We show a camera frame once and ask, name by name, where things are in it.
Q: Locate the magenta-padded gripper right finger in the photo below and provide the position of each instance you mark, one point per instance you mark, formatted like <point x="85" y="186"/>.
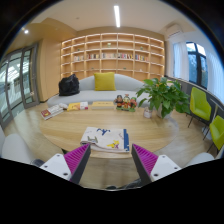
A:
<point x="153" y="165"/>

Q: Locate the long ceiling strip light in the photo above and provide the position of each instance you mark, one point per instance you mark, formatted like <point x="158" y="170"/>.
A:
<point x="117" y="16"/>

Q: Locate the colourful cartoon figurine set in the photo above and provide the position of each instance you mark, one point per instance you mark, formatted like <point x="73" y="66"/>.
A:
<point x="125" y="103"/>

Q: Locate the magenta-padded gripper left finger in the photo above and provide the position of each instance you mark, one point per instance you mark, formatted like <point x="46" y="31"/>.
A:
<point x="66" y="165"/>

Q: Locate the wooden wall shelf unit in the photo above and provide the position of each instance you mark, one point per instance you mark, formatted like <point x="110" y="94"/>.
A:
<point x="113" y="55"/>

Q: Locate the white chair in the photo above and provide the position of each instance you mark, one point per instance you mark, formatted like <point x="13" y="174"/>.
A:
<point x="16" y="146"/>
<point x="206" y="158"/>

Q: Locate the yellow cushion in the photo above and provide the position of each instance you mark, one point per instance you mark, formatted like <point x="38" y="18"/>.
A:
<point x="104" y="81"/>

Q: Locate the grey framed glass door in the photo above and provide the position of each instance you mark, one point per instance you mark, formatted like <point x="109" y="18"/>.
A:
<point x="16" y="83"/>

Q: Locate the green potted plant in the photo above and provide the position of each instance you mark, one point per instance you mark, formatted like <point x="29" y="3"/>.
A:
<point x="165" y="95"/>

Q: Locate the small white and red cup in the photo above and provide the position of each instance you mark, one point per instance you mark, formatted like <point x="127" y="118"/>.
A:
<point x="147" y="113"/>

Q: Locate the light grey curved sofa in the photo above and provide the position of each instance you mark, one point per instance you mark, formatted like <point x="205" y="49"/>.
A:
<point x="86" y="95"/>

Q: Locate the lime green chair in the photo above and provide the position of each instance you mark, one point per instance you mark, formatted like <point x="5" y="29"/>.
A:
<point x="217" y="131"/>
<point x="199" y="105"/>

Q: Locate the white towel with animal print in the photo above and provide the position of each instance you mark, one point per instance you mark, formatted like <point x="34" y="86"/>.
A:
<point x="105" y="140"/>

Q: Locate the crumpled white paper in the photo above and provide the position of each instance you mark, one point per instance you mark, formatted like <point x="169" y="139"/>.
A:
<point x="63" y="106"/>

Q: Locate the yellow and orange book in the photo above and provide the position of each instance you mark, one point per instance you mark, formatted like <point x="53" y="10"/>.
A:
<point x="73" y="106"/>

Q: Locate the small white and red book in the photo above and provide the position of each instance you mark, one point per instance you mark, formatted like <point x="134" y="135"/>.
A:
<point x="84" y="105"/>

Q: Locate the flat yellow book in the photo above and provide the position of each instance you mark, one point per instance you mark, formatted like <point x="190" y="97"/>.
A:
<point x="102" y="105"/>

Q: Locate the black bag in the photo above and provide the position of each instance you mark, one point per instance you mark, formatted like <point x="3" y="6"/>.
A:
<point x="69" y="85"/>

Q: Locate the round recessed ceiling light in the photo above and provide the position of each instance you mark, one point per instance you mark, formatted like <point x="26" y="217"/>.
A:
<point x="26" y="31"/>

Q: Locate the white wall air conditioner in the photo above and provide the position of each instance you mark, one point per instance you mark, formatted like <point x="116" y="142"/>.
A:
<point x="174" y="31"/>

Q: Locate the dark framed window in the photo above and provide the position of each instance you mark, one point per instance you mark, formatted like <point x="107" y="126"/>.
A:
<point x="197" y="65"/>

